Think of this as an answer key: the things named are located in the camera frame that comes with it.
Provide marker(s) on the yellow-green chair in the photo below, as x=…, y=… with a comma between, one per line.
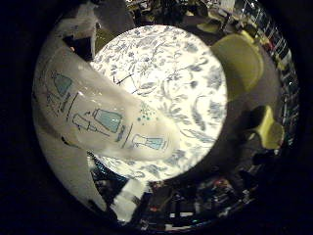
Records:
x=208, y=26
x=102, y=40
x=239, y=62
x=270, y=130

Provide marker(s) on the black electronics box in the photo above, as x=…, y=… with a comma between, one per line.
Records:
x=104, y=176

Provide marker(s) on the metal shelving rack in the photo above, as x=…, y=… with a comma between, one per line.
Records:
x=287, y=81

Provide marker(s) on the cluttered black workbench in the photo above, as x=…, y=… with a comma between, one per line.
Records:
x=195, y=202

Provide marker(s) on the blue floral tablecloth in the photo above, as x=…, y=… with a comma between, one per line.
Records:
x=182, y=98

